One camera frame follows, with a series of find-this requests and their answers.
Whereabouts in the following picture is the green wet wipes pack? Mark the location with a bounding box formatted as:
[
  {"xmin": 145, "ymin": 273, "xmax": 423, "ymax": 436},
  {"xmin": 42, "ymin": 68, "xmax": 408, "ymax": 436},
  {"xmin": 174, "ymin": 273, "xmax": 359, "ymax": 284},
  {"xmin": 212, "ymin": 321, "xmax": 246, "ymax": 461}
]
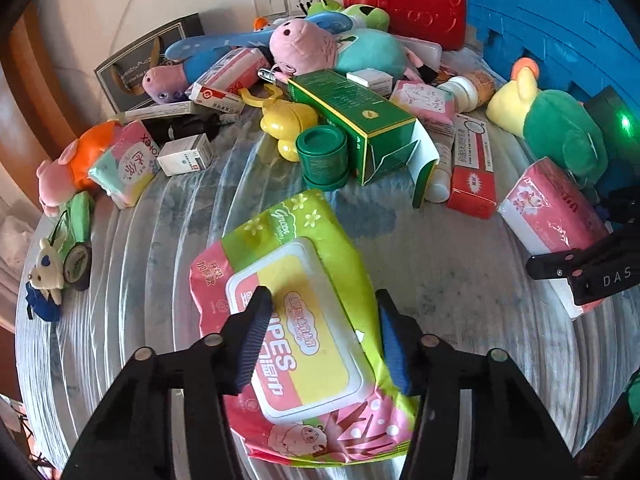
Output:
[{"xmin": 190, "ymin": 190, "xmax": 416, "ymax": 467}]

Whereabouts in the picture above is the duck plush in frog suit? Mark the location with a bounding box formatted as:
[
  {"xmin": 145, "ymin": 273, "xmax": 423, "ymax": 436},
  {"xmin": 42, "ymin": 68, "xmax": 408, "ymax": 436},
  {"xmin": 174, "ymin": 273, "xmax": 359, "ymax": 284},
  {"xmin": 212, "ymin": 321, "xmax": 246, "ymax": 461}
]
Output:
[{"xmin": 486, "ymin": 58, "xmax": 608, "ymax": 188}]

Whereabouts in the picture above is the red white medicine box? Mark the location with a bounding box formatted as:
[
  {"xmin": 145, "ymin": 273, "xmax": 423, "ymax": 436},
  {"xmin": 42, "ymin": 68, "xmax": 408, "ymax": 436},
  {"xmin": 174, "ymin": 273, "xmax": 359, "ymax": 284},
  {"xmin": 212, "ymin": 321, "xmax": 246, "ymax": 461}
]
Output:
[{"xmin": 447, "ymin": 114, "xmax": 497, "ymax": 220}]

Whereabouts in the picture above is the white pill bottle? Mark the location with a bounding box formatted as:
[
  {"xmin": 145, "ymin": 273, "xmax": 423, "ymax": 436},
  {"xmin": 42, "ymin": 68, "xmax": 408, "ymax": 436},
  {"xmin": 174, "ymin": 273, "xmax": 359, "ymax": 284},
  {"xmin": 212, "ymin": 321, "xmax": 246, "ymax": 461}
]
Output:
[{"xmin": 446, "ymin": 70, "xmax": 496, "ymax": 113}]

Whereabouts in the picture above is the pink patterned tissue pack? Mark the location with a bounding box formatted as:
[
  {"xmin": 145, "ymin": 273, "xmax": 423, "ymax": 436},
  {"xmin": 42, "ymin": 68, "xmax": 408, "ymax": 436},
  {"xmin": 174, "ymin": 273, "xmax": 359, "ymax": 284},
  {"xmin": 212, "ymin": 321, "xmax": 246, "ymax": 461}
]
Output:
[{"xmin": 390, "ymin": 80, "xmax": 456, "ymax": 125}]

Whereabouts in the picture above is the blue plastic storage crate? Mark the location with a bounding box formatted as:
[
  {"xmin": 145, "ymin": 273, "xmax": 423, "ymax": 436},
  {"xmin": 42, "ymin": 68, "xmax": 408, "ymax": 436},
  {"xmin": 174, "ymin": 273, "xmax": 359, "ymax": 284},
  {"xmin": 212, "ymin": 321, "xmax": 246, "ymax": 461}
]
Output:
[{"xmin": 466, "ymin": 0, "xmax": 639, "ymax": 114}]

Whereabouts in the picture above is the green carton box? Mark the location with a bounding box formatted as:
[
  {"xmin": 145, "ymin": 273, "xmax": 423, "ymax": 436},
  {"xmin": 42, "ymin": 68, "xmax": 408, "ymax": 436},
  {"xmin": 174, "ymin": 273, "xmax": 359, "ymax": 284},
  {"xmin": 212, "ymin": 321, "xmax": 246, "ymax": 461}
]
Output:
[{"xmin": 288, "ymin": 70, "xmax": 439, "ymax": 209}]

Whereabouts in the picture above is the pastel tissue pack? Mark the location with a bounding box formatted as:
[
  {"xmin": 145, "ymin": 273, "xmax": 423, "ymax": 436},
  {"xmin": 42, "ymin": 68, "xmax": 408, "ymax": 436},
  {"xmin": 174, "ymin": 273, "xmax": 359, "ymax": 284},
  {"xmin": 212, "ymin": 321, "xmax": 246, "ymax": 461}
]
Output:
[{"xmin": 88, "ymin": 120, "xmax": 160, "ymax": 209}]

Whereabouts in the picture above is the orange pink pig plush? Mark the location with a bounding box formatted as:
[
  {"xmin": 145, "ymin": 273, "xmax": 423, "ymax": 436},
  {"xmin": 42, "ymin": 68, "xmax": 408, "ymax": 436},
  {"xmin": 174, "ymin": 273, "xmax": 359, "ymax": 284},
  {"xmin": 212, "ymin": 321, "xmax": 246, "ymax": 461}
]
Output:
[{"xmin": 36, "ymin": 120, "xmax": 122, "ymax": 218}]

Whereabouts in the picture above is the small white medicine box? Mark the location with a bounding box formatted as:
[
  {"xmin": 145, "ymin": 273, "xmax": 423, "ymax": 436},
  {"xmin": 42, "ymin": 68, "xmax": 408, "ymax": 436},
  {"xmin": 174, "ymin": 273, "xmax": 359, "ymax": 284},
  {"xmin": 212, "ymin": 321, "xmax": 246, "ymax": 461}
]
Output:
[{"xmin": 157, "ymin": 133, "xmax": 213, "ymax": 177}]

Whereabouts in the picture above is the green round jar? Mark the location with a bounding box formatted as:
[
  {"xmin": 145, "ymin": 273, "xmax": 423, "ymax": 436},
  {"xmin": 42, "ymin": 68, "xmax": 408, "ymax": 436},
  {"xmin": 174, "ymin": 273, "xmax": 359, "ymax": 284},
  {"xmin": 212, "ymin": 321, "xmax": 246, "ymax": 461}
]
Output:
[{"xmin": 296, "ymin": 125, "xmax": 349, "ymax": 192}]

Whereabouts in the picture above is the teal plush toy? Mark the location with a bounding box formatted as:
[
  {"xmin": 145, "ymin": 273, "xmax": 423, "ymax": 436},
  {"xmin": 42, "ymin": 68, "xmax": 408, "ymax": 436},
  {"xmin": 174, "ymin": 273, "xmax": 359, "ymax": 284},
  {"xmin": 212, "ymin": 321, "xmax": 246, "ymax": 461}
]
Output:
[{"xmin": 334, "ymin": 28, "xmax": 409, "ymax": 79}]

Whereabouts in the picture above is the green frog plush toy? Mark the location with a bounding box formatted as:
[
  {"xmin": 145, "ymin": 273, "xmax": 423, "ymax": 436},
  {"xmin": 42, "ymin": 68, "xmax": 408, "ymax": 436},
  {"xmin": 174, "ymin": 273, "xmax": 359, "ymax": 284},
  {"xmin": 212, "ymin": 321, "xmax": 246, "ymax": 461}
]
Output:
[{"xmin": 302, "ymin": 0, "xmax": 390, "ymax": 32}]

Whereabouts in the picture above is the yellow plastic toy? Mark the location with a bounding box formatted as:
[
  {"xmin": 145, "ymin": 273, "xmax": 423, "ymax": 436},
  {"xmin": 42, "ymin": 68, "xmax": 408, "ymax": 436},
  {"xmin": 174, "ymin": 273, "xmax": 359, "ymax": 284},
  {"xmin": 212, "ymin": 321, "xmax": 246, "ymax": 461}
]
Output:
[{"xmin": 239, "ymin": 84, "xmax": 319, "ymax": 162}]

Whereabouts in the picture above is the purple pig plush blue body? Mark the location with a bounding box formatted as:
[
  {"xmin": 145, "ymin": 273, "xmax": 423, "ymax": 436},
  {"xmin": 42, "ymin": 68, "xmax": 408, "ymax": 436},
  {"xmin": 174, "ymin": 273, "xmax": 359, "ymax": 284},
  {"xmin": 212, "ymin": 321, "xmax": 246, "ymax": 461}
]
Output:
[{"xmin": 141, "ymin": 12, "xmax": 354, "ymax": 106}]

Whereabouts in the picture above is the black gift box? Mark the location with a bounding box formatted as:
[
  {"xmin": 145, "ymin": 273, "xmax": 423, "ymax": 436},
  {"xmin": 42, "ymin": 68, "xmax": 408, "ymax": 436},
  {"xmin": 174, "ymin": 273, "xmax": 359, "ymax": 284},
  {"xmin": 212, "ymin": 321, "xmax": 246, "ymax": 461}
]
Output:
[{"xmin": 94, "ymin": 13, "xmax": 204, "ymax": 114}]

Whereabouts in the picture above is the red white toothpaste box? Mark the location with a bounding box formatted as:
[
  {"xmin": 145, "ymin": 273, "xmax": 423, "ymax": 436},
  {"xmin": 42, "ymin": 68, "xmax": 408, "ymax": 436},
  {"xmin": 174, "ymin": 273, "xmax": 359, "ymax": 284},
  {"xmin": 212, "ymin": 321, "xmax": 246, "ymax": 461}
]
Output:
[{"xmin": 186, "ymin": 48, "xmax": 270, "ymax": 114}]

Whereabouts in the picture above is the small rabbit keychain plush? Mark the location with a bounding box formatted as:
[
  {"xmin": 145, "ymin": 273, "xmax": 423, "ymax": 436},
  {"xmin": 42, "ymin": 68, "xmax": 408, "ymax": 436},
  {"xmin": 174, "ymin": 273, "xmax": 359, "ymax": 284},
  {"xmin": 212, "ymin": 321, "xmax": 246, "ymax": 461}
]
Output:
[{"xmin": 26, "ymin": 238, "xmax": 65, "ymax": 323}]

